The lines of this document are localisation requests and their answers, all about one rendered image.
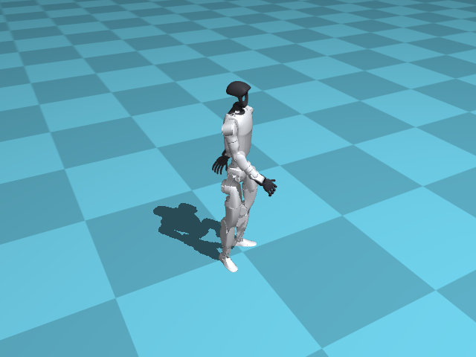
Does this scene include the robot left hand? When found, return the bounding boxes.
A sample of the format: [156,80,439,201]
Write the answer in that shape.
[212,150,230,175]

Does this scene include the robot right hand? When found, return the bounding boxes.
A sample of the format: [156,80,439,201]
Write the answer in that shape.
[255,174,277,196]

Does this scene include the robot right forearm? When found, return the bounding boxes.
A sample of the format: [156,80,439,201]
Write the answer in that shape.
[235,154,265,184]

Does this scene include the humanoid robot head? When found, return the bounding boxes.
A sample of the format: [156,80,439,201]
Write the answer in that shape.
[226,81,251,115]

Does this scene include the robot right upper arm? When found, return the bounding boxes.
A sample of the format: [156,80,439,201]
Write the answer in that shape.
[222,120,246,162]

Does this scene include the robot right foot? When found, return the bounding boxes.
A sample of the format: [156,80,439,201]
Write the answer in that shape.
[219,253,238,272]

